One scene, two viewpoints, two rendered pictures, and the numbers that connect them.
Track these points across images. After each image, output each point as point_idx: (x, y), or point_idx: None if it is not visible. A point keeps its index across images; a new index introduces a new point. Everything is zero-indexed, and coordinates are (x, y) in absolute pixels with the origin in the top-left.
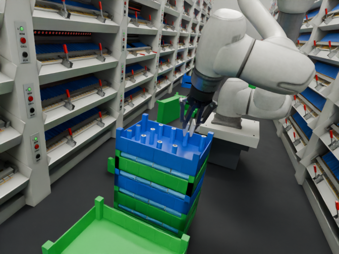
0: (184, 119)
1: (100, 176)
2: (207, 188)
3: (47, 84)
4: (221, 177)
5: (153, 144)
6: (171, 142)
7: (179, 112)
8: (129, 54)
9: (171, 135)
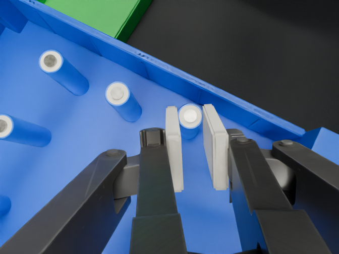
0: (135, 188)
1: None
2: (280, 75)
3: None
4: (331, 26)
5: (51, 140)
6: (129, 120)
7: (78, 174)
8: None
9: (117, 112)
